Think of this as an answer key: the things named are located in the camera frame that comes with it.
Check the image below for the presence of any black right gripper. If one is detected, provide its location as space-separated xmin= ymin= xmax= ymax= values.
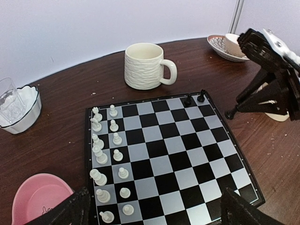
xmin=234 ymin=64 xmax=300 ymax=120

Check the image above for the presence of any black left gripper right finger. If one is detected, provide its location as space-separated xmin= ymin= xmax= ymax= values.
xmin=221 ymin=188 xmax=284 ymax=225

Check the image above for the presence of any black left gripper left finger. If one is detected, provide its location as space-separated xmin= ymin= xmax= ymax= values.
xmin=27 ymin=187 xmax=90 ymax=225

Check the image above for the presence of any black chess piece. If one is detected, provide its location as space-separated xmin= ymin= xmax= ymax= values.
xmin=225 ymin=108 xmax=237 ymax=120

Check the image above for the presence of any black chess pawn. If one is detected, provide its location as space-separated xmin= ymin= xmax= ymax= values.
xmin=197 ymin=90 xmax=206 ymax=103
xmin=183 ymin=94 xmax=192 ymax=107

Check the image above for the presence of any white chess bishop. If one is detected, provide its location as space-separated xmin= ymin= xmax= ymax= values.
xmin=92 ymin=134 xmax=105 ymax=149
xmin=96 ymin=188 xmax=111 ymax=203

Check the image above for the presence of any cream bowl of black pieces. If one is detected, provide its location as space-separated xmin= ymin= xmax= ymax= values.
xmin=256 ymin=82 xmax=291 ymax=122

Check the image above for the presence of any white chess knight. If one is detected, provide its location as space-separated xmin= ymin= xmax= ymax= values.
xmin=90 ymin=118 xmax=102 ymax=132
xmin=99 ymin=211 xmax=114 ymax=224

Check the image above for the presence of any white chess king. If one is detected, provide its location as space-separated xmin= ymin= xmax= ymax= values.
xmin=90 ymin=169 xmax=107 ymax=186

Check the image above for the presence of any white chess pawn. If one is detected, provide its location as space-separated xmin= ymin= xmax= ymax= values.
xmin=120 ymin=187 xmax=131 ymax=199
xmin=118 ymin=167 xmax=129 ymax=179
xmin=122 ymin=204 xmax=135 ymax=216
xmin=113 ymin=149 xmax=123 ymax=162
xmin=112 ymin=132 xmax=122 ymax=145
xmin=110 ymin=120 xmax=119 ymax=132
xmin=109 ymin=105 xmax=118 ymax=117

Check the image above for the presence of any white chess queen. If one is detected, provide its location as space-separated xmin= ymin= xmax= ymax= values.
xmin=92 ymin=145 xmax=108 ymax=165

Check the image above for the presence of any white chess rook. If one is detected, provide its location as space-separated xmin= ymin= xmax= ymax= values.
xmin=92 ymin=107 xmax=103 ymax=122

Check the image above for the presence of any pink bowl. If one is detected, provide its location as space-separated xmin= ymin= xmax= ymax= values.
xmin=12 ymin=173 xmax=74 ymax=225

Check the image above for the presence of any white ceramic cup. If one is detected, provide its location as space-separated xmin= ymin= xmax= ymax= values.
xmin=225 ymin=33 xmax=246 ymax=57

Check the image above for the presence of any floral patterned saucer plate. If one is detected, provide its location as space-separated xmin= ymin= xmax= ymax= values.
xmin=207 ymin=35 xmax=249 ymax=62

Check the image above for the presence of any black and white chessboard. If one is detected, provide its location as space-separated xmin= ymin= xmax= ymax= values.
xmin=84 ymin=91 xmax=265 ymax=225

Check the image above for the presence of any clear glass cup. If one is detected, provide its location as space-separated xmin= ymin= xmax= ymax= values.
xmin=0 ymin=77 xmax=26 ymax=124

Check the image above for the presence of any white ribbed ceramic mug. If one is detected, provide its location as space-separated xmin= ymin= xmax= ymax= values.
xmin=124 ymin=43 xmax=178 ymax=90

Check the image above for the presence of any aluminium frame post right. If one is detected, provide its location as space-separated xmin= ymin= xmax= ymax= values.
xmin=228 ymin=0 xmax=245 ymax=33

